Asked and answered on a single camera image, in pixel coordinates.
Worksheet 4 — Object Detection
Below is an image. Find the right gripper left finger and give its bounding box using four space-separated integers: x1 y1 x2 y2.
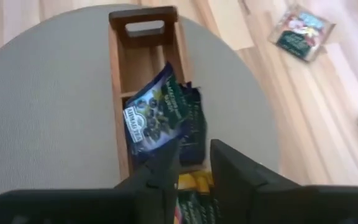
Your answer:
113 139 180 224

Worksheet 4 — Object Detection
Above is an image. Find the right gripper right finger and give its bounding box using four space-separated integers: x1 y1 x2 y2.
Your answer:
210 139 301 224

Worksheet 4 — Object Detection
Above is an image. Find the blue blackcurrant tea packet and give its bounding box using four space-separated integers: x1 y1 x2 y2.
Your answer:
178 81 208 166
122 61 194 156

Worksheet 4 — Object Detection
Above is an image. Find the beige vanilla tea packet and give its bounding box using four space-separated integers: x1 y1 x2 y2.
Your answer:
268 3 336 62

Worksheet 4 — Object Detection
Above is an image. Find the wooden tea organizer box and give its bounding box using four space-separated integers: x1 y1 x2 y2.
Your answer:
108 5 213 183

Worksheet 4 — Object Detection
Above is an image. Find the round grey placemat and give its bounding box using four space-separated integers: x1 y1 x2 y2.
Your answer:
0 3 280 218

